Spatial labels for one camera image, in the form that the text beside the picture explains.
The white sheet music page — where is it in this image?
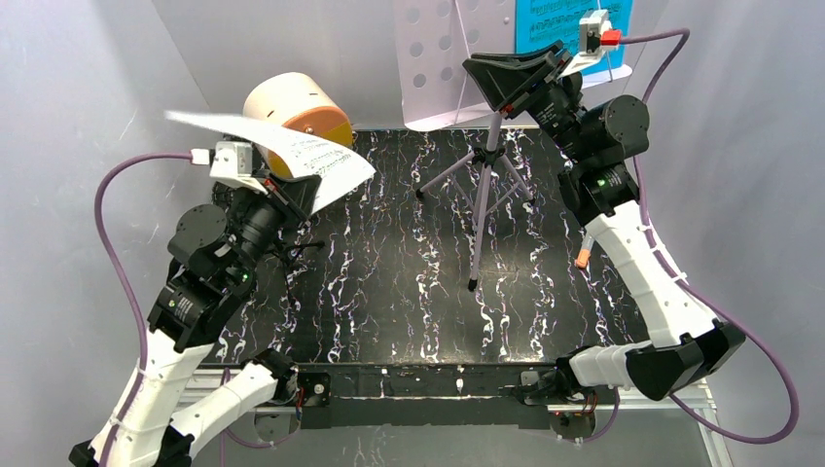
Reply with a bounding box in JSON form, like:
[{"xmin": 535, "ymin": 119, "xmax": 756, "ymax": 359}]
[{"xmin": 164, "ymin": 110, "xmax": 377, "ymax": 214}]

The lilac music stand tripod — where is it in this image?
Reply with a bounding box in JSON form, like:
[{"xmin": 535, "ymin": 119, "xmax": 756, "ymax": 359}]
[{"xmin": 393, "ymin": 1, "xmax": 631, "ymax": 291}]

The black tripod microphone stand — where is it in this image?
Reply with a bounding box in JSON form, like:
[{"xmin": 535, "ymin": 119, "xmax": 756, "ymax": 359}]
[{"xmin": 269, "ymin": 240, "xmax": 327, "ymax": 308}]

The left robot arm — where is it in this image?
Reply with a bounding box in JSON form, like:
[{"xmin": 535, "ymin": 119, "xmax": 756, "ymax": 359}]
[{"xmin": 69, "ymin": 174, "xmax": 321, "ymax": 466}]

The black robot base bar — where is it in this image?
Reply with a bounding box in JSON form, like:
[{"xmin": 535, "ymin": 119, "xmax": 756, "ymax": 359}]
[{"xmin": 262, "ymin": 364, "xmax": 596, "ymax": 439}]

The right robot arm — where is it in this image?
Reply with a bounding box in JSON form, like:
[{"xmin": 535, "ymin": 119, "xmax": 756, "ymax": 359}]
[{"xmin": 463, "ymin": 42, "xmax": 745, "ymax": 401}]

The blue sheet music page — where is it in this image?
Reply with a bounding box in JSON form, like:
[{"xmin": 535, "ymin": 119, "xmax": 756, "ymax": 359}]
[{"xmin": 515, "ymin": 0, "xmax": 634, "ymax": 54}]

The round pastel drawer cabinet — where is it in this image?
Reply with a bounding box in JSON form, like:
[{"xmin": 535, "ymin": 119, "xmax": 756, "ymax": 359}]
[{"xmin": 242, "ymin": 72, "xmax": 353, "ymax": 178}]

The orange grey marker pen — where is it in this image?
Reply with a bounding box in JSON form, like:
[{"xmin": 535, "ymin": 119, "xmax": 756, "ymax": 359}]
[{"xmin": 574, "ymin": 233, "xmax": 594, "ymax": 269}]

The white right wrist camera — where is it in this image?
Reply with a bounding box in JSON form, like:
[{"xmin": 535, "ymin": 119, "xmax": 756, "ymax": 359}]
[{"xmin": 560, "ymin": 9, "xmax": 623, "ymax": 77}]

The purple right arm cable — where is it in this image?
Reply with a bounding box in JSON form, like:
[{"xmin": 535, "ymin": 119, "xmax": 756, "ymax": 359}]
[{"xmin": 608, "ymin": 27, "xmax": 801, "ymax": 446}]

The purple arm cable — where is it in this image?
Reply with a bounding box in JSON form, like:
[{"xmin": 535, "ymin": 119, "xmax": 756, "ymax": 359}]
[
  {"xmin": 93, "ymin": 151, "xmax": 214, "ymax": 467},
  {"xmin": 608, "ymin": 27, "xmax": 801, "ymax": 446}
]

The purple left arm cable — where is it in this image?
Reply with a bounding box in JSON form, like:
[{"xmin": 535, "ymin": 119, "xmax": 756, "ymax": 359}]
[{"xmin": 93, "ymin": 151, "xmax": 214, "ymax": 467}]

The aluminium rail right edge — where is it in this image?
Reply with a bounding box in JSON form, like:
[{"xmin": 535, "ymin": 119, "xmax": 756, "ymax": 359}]
[{"xmin": 592, "ymin": 124, "xmax": 736, "ymax": 467}]

